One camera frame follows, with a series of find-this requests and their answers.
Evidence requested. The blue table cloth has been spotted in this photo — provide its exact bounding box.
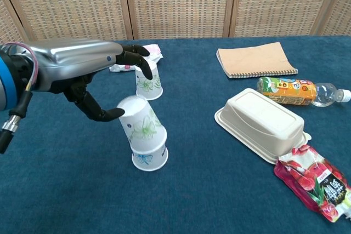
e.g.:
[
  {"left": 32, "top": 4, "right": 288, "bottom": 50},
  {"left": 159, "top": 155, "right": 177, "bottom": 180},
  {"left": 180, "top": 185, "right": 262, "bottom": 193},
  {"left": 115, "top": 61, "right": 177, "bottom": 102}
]
[{"left": 0, "top": 35, "right": 351, "bottom": 234}]

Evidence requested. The pink white wet wipes pack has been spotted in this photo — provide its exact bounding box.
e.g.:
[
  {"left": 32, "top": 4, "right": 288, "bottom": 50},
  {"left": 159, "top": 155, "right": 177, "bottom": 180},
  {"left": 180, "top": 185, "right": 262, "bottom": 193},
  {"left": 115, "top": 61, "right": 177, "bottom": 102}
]
[{"left": 109, "top": 43, "right": 164, "bottom": 73}]

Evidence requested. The red lychee snack pouch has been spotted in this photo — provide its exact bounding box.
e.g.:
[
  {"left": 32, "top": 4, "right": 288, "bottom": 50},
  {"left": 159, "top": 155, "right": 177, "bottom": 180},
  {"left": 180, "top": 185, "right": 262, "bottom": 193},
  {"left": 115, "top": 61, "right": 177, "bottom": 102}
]
[{"left": 273, "top": 144, "right": 351, "bottom": 223}]

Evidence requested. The blue flower paper cup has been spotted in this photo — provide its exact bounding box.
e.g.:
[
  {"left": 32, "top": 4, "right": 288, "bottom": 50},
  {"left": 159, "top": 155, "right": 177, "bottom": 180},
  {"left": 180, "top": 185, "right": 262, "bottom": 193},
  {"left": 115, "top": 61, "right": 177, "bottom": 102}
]
[{"left": 131, "top": 144, "right": 169, "bottom": 172}]

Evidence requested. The large green flower paper cup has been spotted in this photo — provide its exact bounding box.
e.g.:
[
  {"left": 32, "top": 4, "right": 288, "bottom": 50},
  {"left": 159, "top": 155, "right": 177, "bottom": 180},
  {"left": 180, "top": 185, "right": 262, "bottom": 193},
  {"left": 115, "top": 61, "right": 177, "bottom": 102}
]
[{"left": 117, "top": 94, "right": 168, "bottom": 154}]

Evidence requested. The woven rattan screen panel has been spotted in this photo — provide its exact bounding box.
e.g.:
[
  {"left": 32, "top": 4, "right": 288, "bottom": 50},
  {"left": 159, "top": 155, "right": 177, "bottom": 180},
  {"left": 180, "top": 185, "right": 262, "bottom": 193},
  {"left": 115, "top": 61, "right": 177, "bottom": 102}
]
[
  {"left": 311, "top": 0, "right": 351, "bottom": 37},
  {"left": 0, "top": 0, "right": 135, "bottom": 43},
  {"left": 123, "top": 0, "right": 238, "bottom": 40},
  {"left": 223, "top": 0, "right": 343, "bottom": 38},
  {"left": 0, "top": 0, "right": 30, "bottom": 47}
]

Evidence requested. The orange label plastic bottle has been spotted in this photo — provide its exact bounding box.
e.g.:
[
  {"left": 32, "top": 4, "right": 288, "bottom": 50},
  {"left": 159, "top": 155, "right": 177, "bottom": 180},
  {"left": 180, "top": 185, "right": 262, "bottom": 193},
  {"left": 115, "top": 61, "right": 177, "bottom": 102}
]
[{"left": 256, "top": 76, "right": 351, "bottom": 108}]

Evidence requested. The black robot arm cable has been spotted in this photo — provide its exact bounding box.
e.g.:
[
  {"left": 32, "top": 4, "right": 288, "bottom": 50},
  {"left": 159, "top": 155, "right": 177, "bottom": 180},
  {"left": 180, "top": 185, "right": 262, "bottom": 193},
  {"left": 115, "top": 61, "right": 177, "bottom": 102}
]
[{"left": 0, "top": 42, "right": 39, "bottom": 155}]

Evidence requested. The small green flower paper cup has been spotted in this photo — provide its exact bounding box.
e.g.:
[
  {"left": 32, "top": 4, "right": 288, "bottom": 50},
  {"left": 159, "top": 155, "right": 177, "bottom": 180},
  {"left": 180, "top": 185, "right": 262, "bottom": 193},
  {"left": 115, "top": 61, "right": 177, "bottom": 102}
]
[{"left": 135, "top": 60, "right": 164, "bottom": 101}]

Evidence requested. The brown spiral notebook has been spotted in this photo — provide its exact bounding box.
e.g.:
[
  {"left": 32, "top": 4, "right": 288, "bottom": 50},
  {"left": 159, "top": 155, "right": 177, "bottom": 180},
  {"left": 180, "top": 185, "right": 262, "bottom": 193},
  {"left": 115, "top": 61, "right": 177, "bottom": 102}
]
[{"left": 216, "top": 42, "right": 299, "bottom": 79}]

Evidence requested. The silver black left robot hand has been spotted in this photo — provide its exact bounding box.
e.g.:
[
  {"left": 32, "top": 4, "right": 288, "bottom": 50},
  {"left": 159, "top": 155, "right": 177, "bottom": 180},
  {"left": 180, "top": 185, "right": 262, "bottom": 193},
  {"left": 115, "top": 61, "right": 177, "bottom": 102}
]
[{"left": 29, "top": 39, "right": 154, "bottom": 122}]

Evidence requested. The beige takeout food container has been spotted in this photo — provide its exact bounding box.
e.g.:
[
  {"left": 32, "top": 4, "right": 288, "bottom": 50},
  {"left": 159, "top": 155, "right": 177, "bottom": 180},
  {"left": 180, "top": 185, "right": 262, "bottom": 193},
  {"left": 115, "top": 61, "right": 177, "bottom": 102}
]
[{"left": 214, "top": 88, "right": 313, "bottom": 165}]

